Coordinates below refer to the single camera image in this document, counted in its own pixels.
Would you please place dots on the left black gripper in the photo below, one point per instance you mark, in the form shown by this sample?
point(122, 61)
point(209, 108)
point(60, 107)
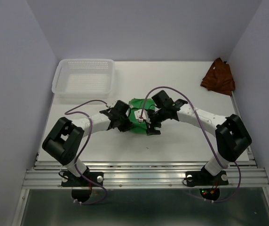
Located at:
point(126, 127)

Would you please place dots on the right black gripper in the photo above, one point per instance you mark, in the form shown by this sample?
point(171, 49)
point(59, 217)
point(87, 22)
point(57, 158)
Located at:
point(150, 130)

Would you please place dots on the green microfibre towel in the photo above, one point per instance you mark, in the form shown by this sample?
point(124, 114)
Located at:
point(136, 104)

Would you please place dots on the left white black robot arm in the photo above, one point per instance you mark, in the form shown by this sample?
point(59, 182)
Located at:
point(63, 141)

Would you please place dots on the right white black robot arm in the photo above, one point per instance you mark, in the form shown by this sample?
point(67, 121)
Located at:
point(232, 137)

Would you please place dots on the white perforated plastic basket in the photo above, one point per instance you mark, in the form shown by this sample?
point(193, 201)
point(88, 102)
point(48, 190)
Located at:
point(84, 78)

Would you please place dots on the brown microfibre towel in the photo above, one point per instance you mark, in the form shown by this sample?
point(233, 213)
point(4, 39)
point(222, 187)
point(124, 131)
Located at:
point(219, 78)

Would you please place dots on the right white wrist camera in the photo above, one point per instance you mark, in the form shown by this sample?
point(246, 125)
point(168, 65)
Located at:
point(142, 116)

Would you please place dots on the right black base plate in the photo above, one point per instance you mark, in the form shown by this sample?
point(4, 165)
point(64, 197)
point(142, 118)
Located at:
point(203, 178)

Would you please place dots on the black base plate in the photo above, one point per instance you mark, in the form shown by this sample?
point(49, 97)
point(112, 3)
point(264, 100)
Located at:
point(203, 178)
point(69, 180)

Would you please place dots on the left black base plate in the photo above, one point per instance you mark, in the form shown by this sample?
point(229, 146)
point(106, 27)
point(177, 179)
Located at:
point(69, 180)

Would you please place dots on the aluminium mounting rail frame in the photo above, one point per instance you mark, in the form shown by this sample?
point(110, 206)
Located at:
point(148, 167)

